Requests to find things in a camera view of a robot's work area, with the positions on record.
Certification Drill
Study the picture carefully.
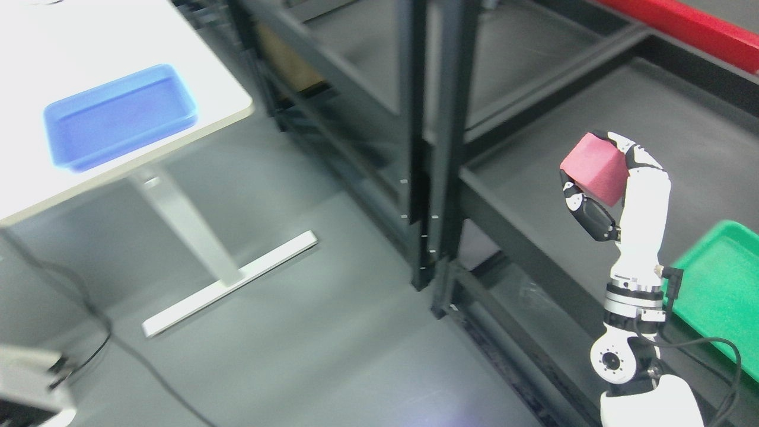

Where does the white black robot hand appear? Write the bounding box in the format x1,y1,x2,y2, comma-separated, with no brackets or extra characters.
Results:
559,132,671,287

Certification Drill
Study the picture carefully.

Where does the pink block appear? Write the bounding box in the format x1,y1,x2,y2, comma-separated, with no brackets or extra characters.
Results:
559,132,629,206

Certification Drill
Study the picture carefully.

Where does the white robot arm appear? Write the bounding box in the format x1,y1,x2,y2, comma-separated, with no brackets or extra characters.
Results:
590,266,704,426

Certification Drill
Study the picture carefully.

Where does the green tray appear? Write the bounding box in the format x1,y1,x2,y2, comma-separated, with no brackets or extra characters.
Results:
674,221,758,380

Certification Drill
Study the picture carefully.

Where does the black right shelf rack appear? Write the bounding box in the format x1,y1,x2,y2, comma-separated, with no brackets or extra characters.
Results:
433,0,759,427

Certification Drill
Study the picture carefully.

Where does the black shelf rack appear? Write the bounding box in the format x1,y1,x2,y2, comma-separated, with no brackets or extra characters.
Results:
433,0,759,427
174,1,433,290

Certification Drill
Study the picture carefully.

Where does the black left shelf rack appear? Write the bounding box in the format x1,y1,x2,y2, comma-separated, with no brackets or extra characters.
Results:
174,1,433,290

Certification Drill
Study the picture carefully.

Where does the blue tray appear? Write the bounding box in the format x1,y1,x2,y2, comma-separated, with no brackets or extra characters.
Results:
43,64,198,173

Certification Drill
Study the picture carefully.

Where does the clear plastic bag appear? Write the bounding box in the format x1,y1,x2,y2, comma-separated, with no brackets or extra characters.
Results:
516,278,559,313

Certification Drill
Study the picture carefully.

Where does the red metal beam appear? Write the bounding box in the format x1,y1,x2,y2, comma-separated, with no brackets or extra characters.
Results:
599,1,758,75

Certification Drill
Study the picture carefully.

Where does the white table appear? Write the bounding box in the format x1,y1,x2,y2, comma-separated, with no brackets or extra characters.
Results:
2,1,317,337

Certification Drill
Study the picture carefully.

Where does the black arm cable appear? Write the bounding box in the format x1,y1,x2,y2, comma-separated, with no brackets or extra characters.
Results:
634,320,743,427

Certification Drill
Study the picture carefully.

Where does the black floor cable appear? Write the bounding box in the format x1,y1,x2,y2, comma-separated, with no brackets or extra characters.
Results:
0,228,220,427

